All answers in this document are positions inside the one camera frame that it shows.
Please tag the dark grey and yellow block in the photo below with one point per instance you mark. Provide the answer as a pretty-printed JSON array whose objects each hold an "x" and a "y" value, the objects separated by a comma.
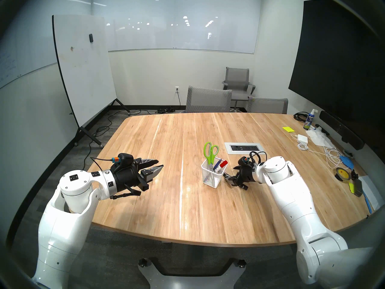
[{"x": 357, "y": 189}]

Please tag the flat blue object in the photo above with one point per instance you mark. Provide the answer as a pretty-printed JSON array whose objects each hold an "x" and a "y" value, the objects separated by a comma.
[{"x": 347, "y": 162}]

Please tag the blue pen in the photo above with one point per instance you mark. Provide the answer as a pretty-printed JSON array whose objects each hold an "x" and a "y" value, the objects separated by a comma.
[{"x": 217, "y": 165}]

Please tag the red-capped white marker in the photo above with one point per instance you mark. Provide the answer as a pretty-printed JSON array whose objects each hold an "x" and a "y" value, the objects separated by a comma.
[{"x": 223, "y": 163}]

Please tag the yellow sticky note pad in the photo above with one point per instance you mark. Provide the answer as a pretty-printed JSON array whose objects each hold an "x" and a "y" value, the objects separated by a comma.
[{"x": 288, "y": 129}]

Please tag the silver table outlet panel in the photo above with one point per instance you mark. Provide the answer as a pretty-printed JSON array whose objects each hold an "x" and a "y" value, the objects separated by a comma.
[{"x": 240, "y": 147}]

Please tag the plain glass wall whiteboard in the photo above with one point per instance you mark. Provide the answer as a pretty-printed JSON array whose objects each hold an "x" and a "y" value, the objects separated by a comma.
[{"x": 180, "y": 35}]

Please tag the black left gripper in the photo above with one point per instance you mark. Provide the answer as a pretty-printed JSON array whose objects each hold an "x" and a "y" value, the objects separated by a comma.
[{"x": 127, "y": 177}]

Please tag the white paper sheet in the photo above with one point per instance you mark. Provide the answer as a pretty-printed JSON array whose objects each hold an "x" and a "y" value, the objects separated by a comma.
[{"x": 371, "y": 192}]

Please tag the grey armrest office chair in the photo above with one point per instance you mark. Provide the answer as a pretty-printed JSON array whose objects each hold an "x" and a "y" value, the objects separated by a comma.
[{"x": 237, "y": 76}]

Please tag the grey mesh-back chair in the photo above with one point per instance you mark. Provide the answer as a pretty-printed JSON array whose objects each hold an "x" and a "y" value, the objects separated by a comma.
[
  {"x": 267, "y": 106},
  {"x": 207, "y": 100}
]

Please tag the black soundbar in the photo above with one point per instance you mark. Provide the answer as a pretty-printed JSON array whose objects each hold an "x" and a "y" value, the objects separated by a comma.
[{"x": 340, "y": 127}]

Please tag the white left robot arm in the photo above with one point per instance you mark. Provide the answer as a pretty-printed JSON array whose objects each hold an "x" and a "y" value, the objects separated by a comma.
[{"x": 66, "y": 231}]

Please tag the white mesh pen holder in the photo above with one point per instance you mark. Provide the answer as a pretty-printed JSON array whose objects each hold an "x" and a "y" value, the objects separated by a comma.
[{"x": 212, "y": 183}]

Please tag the wall whiteboard with writing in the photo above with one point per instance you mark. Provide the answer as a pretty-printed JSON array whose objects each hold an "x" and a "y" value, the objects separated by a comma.
[{"x": 18, "y": 50}]

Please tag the white crumpled tissue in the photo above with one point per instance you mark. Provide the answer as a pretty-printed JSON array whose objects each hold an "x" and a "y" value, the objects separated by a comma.
[{"x": 320, "y": 138}]

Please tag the small black bottle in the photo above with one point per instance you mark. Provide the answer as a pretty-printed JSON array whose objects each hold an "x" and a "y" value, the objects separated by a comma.
[{"x": 354, "y": 174}]

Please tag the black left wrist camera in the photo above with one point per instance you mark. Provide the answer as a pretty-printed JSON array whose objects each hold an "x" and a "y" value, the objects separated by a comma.
[{"x": 124, "y": 159}]

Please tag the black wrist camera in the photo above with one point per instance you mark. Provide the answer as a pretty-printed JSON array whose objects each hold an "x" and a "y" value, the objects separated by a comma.
[
  {"x": 124, "y": 159},
  {"x": 243, "y": 161}
]

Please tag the large black wall screen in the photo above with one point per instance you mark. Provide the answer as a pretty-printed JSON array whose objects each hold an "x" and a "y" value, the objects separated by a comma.
[{"x": 337, "y": 65}]

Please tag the thin blue stick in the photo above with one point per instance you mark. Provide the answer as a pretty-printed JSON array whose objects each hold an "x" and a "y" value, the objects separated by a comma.
[{"x": 367, "y": 202}]

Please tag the yellow and black tape roll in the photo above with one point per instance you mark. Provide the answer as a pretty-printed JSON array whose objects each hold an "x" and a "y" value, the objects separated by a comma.
[{"x": 343, "y": 174}]

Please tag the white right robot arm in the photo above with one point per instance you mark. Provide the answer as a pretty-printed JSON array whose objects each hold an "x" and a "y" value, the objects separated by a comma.
[{"x": 297, "y": 207}]

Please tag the white power adapter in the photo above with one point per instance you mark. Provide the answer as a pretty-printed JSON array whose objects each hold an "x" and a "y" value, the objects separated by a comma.
[{"x": 302, "y": 138}]

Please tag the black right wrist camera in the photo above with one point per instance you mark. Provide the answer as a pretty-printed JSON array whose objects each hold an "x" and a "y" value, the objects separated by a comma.
[{"x": 243, "y": 161}]

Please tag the rolling whiteboard on stand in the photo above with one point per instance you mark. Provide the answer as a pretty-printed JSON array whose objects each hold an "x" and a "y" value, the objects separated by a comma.
[{"x": 84, "y": 65}]

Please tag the black permanent marker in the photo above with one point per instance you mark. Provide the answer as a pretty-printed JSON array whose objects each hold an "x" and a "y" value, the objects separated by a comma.
[{"x": 245, "y": 187}]

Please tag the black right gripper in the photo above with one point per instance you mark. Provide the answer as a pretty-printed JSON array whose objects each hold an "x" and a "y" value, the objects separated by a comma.
[{"x": 246, "y": 174}]

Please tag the whiteboard cleaner spray bottle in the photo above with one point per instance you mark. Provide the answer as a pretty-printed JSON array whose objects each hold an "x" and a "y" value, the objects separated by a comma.
[{"x": 309, "y": 121}]

